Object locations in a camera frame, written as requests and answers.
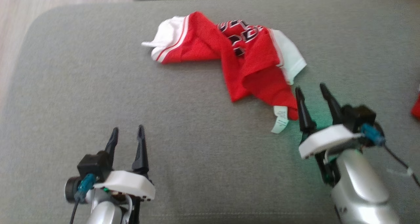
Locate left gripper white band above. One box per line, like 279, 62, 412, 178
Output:
64, 125, 156, 204

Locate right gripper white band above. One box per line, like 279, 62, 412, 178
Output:
294, 83, 363, 160

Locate red jersey with white sleeves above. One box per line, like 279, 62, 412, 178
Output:
141, 11, 307, 134

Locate red shorts with white waistband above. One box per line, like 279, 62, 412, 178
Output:
410, 85, 420, 120

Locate grey sofa seat cushion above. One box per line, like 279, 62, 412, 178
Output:
0, 0, 420, 224

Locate left black cable blue plug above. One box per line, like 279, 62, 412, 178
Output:
69, 173, 96, 224

